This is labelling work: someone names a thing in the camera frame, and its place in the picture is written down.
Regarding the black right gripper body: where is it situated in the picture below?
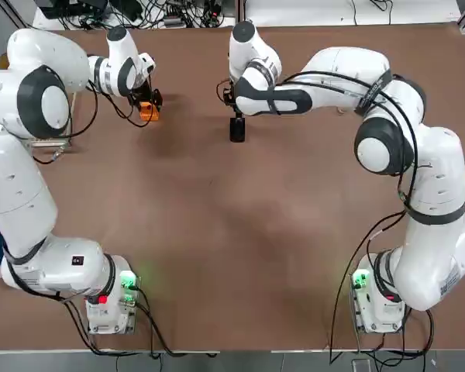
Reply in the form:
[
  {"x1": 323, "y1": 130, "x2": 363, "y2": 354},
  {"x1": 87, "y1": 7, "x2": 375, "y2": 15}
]
[{"x1": 221, "y1": 79, "x2": 239, "y2": 112}]

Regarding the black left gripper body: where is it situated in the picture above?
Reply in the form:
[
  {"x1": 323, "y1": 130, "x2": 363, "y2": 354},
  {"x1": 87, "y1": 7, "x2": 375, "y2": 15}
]
[{"x1": 129, "y1": 75, "x2": 157, "y2": 102}]

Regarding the black button box base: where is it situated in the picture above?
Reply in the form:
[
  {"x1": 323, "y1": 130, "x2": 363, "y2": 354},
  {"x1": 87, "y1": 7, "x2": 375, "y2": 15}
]
[{"x1": 229, "y1": 117, "x2": 246, "y2": 143}]

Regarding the black computer monitor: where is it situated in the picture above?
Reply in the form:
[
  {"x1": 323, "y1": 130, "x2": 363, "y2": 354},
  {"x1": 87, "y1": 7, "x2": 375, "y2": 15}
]
[{"x1": 34, "y1": 0, "x2": 110, "y2": 19}]

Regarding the white wire rack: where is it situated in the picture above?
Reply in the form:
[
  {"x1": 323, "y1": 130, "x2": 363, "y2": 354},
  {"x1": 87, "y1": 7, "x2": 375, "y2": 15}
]
[{"x1": 29, "y1": 91, "x2": 78, "y2": 155}]

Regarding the black base cable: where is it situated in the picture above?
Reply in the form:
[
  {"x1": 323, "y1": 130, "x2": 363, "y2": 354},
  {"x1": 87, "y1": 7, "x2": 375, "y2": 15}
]
[{"x1": 57, "y1": 286, "x2": 220, "y2": 357}]

